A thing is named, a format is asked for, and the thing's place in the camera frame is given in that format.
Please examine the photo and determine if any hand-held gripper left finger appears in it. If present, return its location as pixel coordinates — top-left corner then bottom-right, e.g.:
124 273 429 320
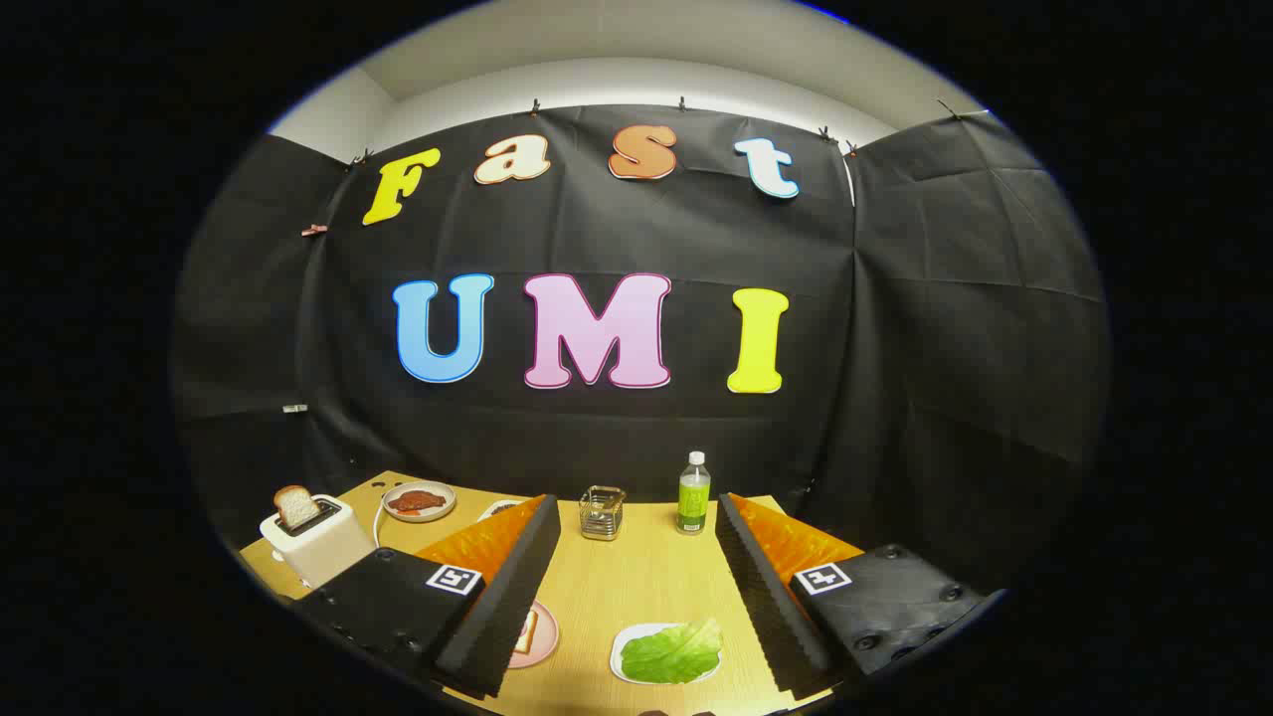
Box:
291 493 563 700

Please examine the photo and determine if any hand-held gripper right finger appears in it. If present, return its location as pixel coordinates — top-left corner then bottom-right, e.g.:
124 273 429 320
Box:
714 492 1008 701

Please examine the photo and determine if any green lettuce leaf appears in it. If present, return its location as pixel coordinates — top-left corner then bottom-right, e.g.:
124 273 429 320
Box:
621 618 724 685

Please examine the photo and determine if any toast bread slice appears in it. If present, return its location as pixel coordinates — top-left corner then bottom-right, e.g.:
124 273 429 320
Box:
273 485 322 531

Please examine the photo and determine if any pink round plate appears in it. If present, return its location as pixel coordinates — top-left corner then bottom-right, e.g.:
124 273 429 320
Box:
505 600 560 669

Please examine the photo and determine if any white round plate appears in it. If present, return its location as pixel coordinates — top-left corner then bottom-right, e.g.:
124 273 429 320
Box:
382 481 457 524

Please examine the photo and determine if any white square plate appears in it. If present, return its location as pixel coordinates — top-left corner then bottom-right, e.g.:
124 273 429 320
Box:
610 623 723 686

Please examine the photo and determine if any green drink bottle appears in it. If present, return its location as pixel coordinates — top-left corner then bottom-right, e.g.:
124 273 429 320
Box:
677 451 712 536

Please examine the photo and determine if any white toaster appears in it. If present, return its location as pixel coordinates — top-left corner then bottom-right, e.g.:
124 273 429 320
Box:
260 494 379 590

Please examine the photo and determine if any black backdrop cloth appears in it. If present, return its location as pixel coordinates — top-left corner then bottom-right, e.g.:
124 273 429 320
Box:
171 103 1110 598

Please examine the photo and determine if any metal wire basket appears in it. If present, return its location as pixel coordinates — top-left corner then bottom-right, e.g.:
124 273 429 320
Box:
580 485 627 541

